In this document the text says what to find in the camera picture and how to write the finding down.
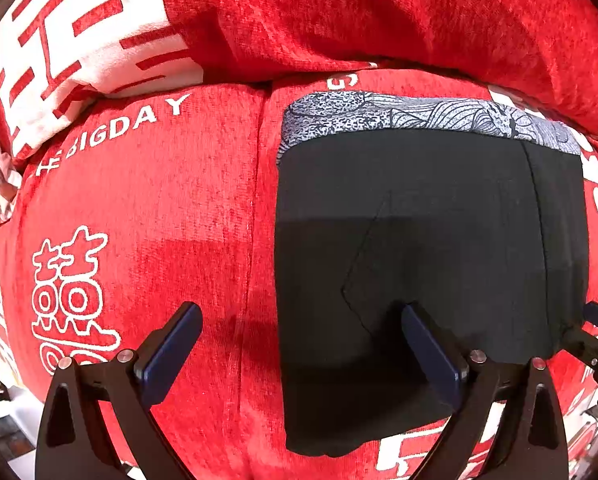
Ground black shorts with patterned waistband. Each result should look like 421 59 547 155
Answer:
274 91 588 457

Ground red printed bed sheet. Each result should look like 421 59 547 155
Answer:
0 70 598 479

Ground red printed pillow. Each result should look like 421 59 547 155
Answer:
0 0 598 160

